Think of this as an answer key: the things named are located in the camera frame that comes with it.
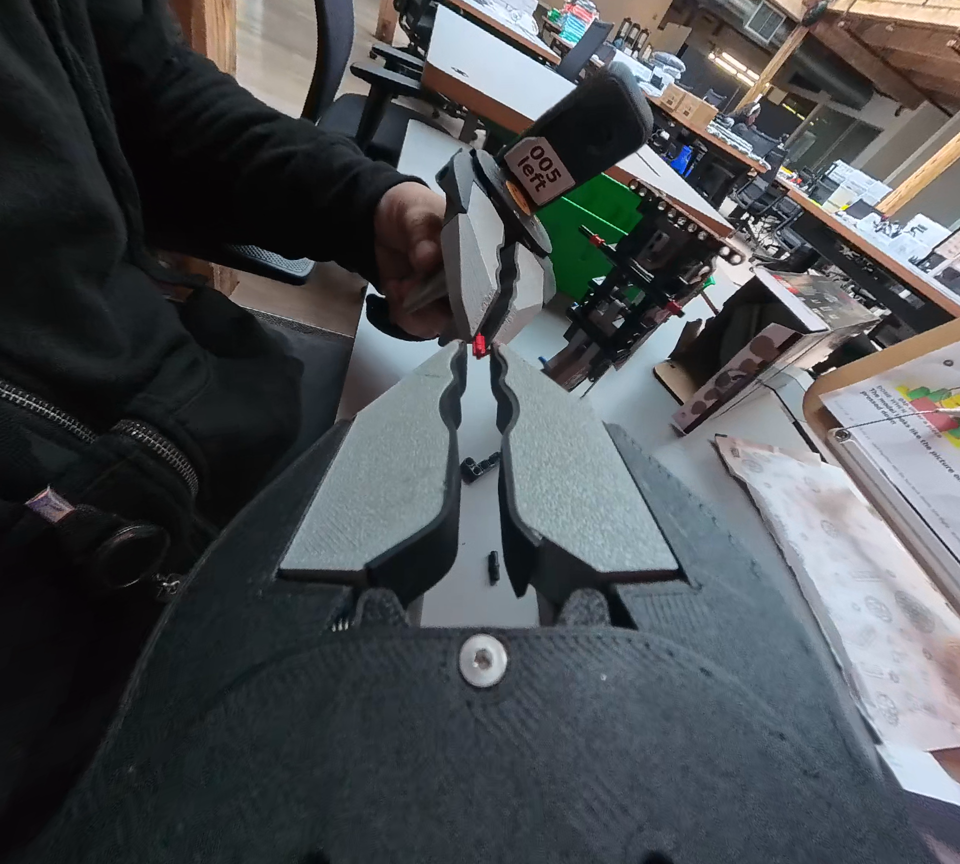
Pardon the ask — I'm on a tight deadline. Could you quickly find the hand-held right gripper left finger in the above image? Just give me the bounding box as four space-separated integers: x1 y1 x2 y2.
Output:
279 342 466 608

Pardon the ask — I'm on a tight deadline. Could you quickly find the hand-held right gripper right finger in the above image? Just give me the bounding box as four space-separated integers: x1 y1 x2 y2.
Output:
489 346 682 599

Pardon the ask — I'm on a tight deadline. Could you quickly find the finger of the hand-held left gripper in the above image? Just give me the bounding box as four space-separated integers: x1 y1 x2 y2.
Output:
486 251 558 346
441 195 520 346

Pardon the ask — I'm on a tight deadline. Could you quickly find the grey red toy brick model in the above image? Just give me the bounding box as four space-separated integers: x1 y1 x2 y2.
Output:
538 176 753 394

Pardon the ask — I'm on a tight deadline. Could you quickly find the long black toy beam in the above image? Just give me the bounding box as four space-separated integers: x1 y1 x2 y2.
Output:
628 176 753 267

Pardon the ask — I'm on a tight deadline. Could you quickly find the person's left forearm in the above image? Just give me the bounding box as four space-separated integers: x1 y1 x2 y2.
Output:
150 46 430 282

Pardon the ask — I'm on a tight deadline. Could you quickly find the cardboard toy set box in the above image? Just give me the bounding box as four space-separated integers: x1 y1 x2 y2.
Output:
654 267 884 439

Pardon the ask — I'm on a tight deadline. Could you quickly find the person's left hand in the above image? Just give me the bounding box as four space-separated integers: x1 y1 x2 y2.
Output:
373 187 451 340

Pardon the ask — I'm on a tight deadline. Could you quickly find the green plastic bin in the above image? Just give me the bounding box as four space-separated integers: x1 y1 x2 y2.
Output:
536 172 648 300

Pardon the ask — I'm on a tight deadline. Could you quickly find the long work table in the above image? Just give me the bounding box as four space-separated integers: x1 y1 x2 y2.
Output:
643 87 774 177
776 175 960 321

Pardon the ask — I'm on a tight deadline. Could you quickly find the grey desk wood edge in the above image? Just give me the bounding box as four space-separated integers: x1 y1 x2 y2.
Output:
420 3 738 240

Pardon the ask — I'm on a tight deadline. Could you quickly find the black mesh chair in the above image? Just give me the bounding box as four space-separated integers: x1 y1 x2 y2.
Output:
223 243 318 288

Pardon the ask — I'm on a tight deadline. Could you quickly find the dark office chair back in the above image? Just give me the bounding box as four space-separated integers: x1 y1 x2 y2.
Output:
302 0 438 169

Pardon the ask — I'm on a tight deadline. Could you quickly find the patterned paper bag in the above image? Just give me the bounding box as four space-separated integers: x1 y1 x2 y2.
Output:
712 432 960 754

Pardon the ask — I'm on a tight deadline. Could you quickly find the clear acrylic holder bar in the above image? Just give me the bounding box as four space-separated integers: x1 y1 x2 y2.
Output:
825 427 960 582

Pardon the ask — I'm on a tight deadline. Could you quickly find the instruction sheet on clipboard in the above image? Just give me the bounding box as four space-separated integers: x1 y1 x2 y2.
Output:
802 320 960 580

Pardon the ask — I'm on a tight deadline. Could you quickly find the person's black jacket torso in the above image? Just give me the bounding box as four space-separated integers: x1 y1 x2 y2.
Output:
0 0 355 864

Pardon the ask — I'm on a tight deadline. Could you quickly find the printed instruction sheet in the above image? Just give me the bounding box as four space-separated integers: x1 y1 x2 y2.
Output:
819 346 960 522

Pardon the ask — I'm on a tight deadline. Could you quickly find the plain white paper bag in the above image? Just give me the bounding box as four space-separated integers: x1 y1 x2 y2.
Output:
876 742 960 807

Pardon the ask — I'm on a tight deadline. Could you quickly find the wall air vent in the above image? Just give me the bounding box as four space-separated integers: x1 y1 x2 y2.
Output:
744 0 789 42

